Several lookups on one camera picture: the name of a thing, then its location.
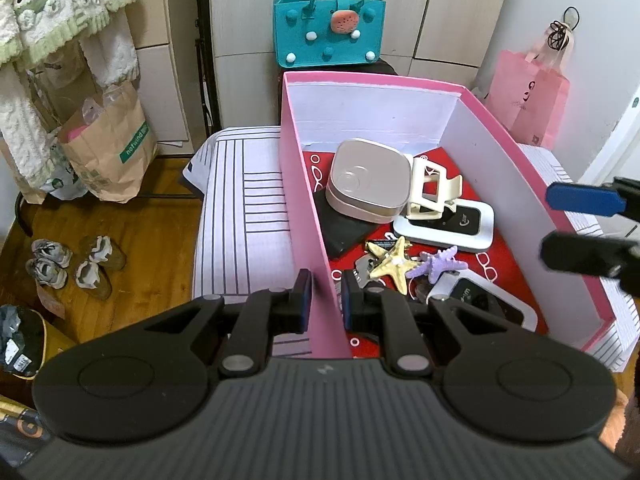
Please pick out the beige tall cabinet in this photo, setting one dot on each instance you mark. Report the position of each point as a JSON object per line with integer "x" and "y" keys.
{"x": 155, "y": 20}

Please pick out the black case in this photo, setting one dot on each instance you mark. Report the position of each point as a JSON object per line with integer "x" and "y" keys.
{"x": 345, "y": 235}

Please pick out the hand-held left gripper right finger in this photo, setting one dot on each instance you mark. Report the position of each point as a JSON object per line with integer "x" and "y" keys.
{"x": 348, "y": 305}

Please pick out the teal felt handbag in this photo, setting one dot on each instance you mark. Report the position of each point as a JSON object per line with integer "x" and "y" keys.
{"x": 310, "y": 50}

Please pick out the black orange printed bag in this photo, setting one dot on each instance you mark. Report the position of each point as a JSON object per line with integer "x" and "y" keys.
{"x": 20, "y": 427}

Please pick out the yellow starfish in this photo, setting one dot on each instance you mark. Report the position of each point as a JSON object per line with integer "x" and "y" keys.
{"x": 392, "y": 265}

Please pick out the yellow black storage bin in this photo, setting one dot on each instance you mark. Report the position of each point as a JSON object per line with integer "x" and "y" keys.
{"x": 50, "y": 342}

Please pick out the fluffy white green-trimmed robe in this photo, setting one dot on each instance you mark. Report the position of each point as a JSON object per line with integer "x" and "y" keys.
{"x": 30, "y": 110}

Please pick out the light wood three-door wardrobe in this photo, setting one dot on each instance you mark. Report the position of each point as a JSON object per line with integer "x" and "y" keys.
{"x": 450, "y": 10}

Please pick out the white green plastic bag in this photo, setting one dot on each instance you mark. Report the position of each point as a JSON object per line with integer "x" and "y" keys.
{"x": 60, "y": 185}

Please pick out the black metal clothes rack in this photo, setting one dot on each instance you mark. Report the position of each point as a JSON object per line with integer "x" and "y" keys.
{"x": 202, "y": 35}

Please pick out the white striped table cloth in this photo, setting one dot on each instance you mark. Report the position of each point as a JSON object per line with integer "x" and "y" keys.
{"x": 240, "y": 210}

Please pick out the pink cardboard box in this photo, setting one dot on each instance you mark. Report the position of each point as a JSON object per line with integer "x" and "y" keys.
{"x": 380, "y": 110}

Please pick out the cream hair claw clip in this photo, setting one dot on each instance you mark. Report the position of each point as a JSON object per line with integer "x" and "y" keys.
{"x": 425, "y": 210}

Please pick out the black gold round battery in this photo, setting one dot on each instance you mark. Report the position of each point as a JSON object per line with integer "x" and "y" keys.
{"x": 376, "y": 247}

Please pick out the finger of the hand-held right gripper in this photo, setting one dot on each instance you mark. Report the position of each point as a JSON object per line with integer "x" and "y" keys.
{"x": 575, "y": 252}
{"x": 580, "y": 199}

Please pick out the white pocket router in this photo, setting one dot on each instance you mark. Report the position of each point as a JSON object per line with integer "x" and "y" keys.
{"x": 470, "y": 225}
{"x": 522, "y": 310}

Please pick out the pink paper bag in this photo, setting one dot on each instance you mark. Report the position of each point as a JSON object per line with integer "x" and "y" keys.
{"x": 530, "y": 100}

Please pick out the silver key bunch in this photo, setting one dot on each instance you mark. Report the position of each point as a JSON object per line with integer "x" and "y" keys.
{"x": 365, "y": 265}

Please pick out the brown paper bag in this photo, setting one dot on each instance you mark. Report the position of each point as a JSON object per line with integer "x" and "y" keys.
{"x": 115, "y": 160}

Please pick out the purple starfish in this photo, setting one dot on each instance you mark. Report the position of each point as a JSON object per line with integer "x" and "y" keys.
{"x": 435, "y": 262}

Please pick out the beige metal tin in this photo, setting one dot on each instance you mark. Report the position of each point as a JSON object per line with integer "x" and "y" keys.
{"x": 365, "y": 175}

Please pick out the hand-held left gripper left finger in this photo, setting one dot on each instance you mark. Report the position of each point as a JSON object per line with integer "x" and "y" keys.
{"x": 303, "y": 305}

